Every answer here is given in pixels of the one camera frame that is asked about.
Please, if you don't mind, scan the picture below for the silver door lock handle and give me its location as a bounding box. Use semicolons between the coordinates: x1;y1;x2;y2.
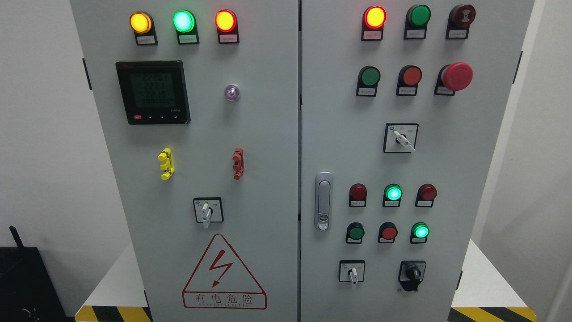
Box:
315;172;333;232

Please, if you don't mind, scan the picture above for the grey electrical cabinet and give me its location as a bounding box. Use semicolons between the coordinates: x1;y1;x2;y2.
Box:
70;0;534;322

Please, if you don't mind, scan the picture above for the green indicator light top left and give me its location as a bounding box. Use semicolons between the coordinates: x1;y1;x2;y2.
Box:
172;10;200;45

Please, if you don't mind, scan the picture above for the red electrical hazard sticker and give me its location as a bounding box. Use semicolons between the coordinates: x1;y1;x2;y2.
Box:
182;233;266;310

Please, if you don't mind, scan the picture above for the red indicator light top right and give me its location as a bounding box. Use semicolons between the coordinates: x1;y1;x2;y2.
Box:
361;5;387;41

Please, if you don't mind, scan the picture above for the yellow indicator light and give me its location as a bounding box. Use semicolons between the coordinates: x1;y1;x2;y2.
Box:
130;12;158;46

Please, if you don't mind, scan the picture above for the yellow terminal connector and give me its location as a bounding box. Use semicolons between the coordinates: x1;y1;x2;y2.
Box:
157;147;174;181

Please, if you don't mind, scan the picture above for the green indicator lamp unlit top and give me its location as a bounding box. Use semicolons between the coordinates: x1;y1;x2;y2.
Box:
403;4;431;39

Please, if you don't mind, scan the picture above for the dark red indicator lamp left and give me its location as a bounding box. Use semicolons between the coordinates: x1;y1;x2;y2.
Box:
349;183;367;208

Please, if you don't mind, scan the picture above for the red push button lower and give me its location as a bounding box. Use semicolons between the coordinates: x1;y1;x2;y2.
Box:
378;222;398;243

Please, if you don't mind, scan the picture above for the dark red indicator lamp right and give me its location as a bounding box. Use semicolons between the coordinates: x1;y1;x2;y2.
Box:
415;183;437;208

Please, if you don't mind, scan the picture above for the lit green indicator lamp middle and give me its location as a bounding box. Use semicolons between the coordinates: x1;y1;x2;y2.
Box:
382;183;402;208

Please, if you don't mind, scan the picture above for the black digital power meter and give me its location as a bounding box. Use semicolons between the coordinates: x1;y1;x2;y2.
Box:
116;60;191;125

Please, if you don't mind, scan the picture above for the black rotary selector switch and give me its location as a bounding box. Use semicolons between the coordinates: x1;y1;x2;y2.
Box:
398;260;427;292

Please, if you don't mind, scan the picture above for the black box with antenna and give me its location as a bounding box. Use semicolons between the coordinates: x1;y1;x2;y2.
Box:
0;226;67;322

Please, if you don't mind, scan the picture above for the dark red buzzer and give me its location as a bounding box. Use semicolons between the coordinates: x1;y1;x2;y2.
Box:
446;4;476;39

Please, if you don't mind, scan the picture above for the red emergency stop mushroom button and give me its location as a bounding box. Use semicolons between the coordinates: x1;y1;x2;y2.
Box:
434;62;473;96

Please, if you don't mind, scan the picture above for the green push button upper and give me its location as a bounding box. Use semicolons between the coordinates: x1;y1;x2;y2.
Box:
356;65;381;97

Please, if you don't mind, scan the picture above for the white rotary selector switch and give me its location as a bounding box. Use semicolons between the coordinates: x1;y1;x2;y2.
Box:
383;123;419;153
193;197;223;229
338;260;366;284

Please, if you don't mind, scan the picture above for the red push button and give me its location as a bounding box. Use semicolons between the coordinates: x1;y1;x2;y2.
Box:
378;222;398;243
396;65;422;96

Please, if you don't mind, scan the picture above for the clear white indicator lamp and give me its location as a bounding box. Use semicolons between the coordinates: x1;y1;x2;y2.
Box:
224;84;240;102

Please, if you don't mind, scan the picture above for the lit green push button lower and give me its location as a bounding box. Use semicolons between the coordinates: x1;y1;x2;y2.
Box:
409;222;430;244

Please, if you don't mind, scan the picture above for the red push button upper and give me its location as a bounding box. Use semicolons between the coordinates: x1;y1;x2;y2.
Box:
396;65;422;96

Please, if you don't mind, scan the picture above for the dark red indicator lamp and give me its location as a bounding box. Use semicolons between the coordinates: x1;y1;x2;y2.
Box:
415;183;437;208
349;183;367;208

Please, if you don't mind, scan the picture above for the red terminal connector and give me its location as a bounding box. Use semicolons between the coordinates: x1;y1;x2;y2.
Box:
231;147;245;181

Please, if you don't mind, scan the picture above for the red indicator light top left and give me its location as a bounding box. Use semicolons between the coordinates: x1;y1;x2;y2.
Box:
214;9;240;44

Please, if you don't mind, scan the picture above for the white platform with hazard stripes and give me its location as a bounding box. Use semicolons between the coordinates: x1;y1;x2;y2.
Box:
73;241;537;322

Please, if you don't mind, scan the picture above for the red indicator light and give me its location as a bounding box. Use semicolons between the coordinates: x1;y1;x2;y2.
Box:
214;9;240;44
361;5;387;41

